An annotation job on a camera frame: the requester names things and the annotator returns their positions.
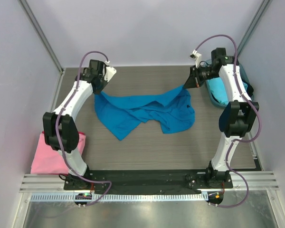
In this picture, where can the blue translucent plastic bin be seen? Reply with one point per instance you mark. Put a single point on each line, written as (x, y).
(242, 71)

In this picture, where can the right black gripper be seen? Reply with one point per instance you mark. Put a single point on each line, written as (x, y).
(194, 76)

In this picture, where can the slotted white cable duct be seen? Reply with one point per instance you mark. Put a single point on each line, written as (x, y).
(86, 197)

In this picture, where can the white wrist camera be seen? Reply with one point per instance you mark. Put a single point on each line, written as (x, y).
(197, 57)
(109, 71)

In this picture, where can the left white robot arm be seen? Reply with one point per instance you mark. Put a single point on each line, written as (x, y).
(59, 126)

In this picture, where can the light blue t shirt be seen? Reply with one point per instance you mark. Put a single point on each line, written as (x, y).
(217, 92)

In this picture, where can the pink folded t shirt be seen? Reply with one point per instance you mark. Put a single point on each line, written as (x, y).
(46, 160)

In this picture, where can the aluminium corner post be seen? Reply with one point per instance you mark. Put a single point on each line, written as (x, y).
(36, 26)
(251, 26)

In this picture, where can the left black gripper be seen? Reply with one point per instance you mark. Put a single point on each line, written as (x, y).
(97, 91)

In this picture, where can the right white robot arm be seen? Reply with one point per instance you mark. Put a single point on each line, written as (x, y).
(235, 121)

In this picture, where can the left aluminium corner post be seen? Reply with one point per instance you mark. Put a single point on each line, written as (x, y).
(36, 26)

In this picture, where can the black t shirt in bin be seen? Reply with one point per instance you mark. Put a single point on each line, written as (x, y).
(248, 87)

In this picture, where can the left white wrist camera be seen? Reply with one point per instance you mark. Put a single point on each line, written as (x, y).
(109, 71)

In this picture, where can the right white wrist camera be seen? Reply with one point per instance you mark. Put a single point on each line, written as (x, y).
(197, 57)

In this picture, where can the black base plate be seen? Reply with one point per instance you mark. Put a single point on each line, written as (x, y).
(153, 181)

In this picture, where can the right aluminium corner post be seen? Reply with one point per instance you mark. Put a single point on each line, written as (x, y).
(251, 26)

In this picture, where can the aluminium front rail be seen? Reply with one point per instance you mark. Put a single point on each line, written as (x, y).
(32, 183)

